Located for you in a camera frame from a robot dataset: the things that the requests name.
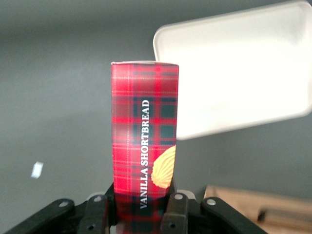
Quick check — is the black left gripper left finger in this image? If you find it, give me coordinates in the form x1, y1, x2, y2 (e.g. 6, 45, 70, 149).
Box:
4, 181, 117, 234

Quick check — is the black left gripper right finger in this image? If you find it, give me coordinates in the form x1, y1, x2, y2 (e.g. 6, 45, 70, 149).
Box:
161, 181, 269, 234

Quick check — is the red tartan cookie box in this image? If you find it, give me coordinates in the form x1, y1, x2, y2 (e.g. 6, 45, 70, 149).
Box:
110, 60, 180, 234

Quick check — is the beige rectangular tray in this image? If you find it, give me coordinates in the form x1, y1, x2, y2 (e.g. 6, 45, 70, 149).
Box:
153, 0, 312, 141

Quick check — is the wooden drawer cabinet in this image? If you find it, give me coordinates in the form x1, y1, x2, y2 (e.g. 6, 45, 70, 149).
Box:
203, 184, 312, 234

